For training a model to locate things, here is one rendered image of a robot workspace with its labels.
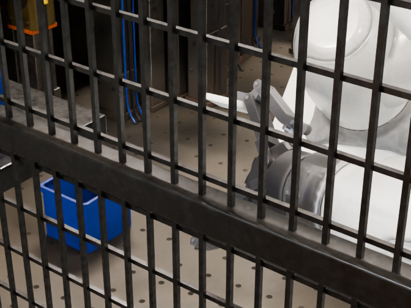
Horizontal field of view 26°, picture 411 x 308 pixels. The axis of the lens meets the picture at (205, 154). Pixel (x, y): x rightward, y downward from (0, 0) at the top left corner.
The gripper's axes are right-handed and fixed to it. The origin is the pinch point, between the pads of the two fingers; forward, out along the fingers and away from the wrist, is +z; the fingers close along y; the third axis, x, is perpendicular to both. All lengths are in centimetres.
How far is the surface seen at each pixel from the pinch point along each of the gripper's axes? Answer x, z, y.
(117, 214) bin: 13.4, 30.5, 11.9
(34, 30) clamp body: 1, 57, -11
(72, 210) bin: 5.7, 30.5, 13.6
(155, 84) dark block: 32, 63, -13
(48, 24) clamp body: 3, 57, -13
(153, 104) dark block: 34, 64, -9
